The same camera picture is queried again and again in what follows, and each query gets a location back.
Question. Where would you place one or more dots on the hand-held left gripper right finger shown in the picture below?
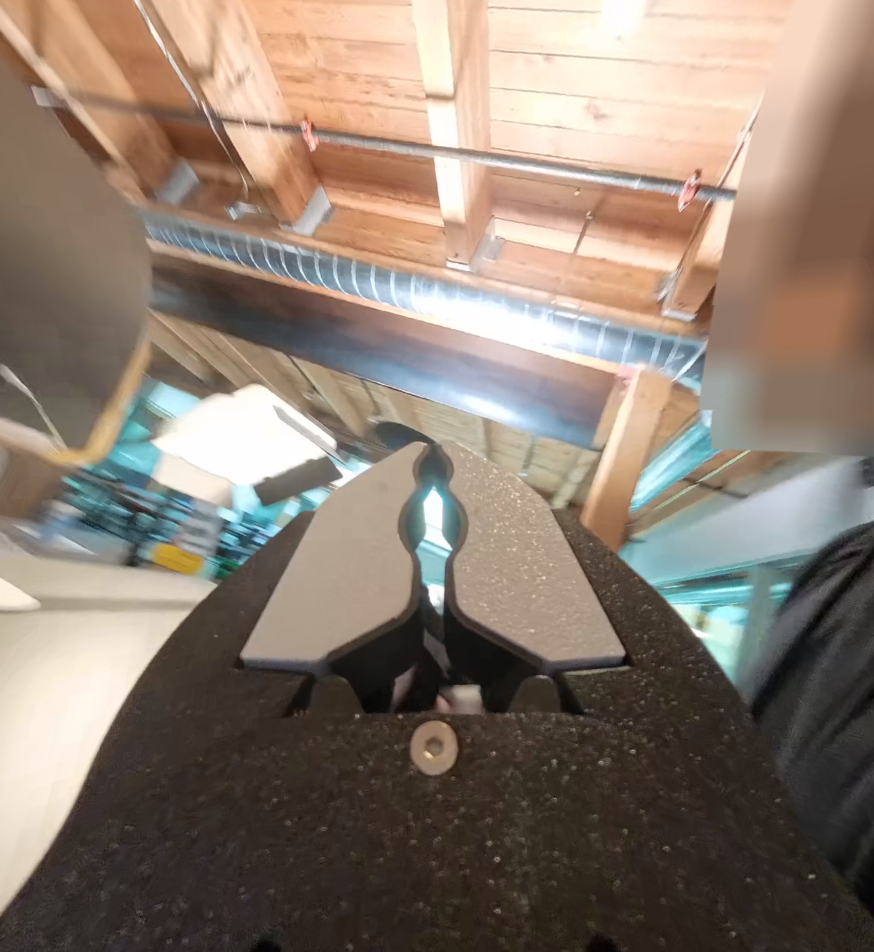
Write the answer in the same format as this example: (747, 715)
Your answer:
(533, 573)

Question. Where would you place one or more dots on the black steel beam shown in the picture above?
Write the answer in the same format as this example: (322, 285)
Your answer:
(377, 349)

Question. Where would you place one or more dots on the metal spiral duct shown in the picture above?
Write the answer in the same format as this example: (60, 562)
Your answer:
(422, 290)

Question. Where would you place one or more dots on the person in black clothing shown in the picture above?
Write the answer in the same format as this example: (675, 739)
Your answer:
(838, 684)

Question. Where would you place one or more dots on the wooden post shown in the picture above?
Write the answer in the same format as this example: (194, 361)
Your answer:
(626, 461)

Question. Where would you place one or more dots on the metal ceiling pipe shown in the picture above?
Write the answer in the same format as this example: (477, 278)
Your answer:
(481, 152)

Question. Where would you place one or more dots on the white hanging lamp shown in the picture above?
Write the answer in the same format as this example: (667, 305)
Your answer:
(243, 439)

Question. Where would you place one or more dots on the yellow sign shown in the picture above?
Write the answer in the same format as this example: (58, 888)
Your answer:
(179, 559)

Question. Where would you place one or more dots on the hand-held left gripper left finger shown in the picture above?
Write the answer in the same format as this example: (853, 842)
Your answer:
(347, 565)

